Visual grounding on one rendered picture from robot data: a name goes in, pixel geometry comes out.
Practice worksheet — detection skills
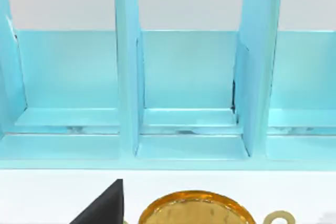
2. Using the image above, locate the light blue rack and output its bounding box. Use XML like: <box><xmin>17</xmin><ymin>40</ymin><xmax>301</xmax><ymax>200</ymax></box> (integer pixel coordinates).
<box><xmin>0</xmin><ymin>0</ymin><xmax>336</xmax><ymax>170</ymax></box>

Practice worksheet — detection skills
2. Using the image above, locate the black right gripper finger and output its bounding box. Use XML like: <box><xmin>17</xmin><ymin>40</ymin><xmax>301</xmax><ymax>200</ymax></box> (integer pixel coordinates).
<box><xmin>68</xmin><ymin>178</ymin><xmax>124</xmax><ymax>224</ymax></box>

